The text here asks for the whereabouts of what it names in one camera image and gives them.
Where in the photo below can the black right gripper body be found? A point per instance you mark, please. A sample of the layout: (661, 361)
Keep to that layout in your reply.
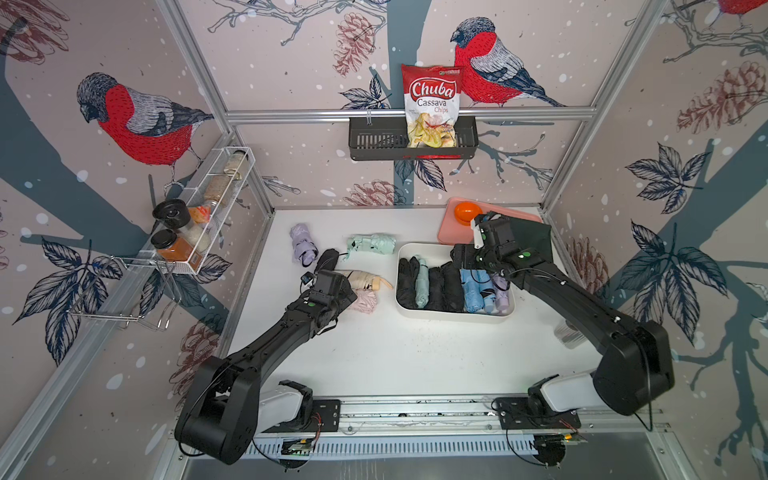
(473, 258)

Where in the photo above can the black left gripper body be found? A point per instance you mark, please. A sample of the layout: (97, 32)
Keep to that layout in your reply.
(343, 299)

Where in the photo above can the beige umbrella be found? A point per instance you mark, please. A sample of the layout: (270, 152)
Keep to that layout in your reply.
(361, 280)

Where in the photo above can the pink umbrella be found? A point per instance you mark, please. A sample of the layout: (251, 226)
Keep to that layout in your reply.
(366, 301)

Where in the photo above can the light blue umbrella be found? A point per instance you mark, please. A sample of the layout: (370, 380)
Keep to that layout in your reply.
(479, 292)

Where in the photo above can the black umbrella front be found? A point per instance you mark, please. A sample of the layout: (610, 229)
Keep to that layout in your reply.
(453, 289)

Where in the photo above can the black umbrella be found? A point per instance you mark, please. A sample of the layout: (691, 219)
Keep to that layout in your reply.
(408, 269)
(327, 261)
(453, 289)
(436, 299)

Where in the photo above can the pale teal umbrella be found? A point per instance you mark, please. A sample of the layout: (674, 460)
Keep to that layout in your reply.
(421, 281)

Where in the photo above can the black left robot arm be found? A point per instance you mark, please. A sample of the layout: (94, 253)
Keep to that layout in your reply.
(221, 414)

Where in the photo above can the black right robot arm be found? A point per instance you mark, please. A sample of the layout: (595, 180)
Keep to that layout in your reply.
(636, 365)

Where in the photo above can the white plastic storage box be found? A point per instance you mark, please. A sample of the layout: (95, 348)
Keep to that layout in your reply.
(435, 255)

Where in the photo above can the dark green cloth napkin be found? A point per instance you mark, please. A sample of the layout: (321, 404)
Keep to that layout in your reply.
(533, 235)

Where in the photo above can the pink plastic tray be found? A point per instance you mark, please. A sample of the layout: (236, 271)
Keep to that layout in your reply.
(453, 231)

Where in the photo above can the orange plastic bowl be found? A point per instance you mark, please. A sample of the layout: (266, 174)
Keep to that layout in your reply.
(465, 212)

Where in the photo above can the clear utensil cup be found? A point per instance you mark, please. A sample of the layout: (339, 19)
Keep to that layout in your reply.
(569, 336)

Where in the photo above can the glass spice jars row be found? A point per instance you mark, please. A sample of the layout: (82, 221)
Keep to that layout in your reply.
(216, 188)

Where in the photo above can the red cassava chips bag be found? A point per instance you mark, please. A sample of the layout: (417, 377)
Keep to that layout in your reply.
(431, 105)

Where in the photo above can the orange spice jar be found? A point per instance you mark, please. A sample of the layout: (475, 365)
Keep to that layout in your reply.
(174, 248)

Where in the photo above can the black lid spice grinder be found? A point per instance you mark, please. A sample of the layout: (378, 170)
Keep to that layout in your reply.
(173, 213)

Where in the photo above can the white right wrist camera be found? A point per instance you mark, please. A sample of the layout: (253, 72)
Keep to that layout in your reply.
(479, 238)

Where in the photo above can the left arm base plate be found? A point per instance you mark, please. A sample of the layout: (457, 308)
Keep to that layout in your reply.
(323, 416)

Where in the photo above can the white wire spice rack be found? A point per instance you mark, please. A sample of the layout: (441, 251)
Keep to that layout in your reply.
(189, 226)

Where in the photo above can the black wire wall basket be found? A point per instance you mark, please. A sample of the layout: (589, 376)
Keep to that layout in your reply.
(386, 139)

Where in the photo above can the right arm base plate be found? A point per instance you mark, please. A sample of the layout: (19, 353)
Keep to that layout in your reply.
(520, 412)

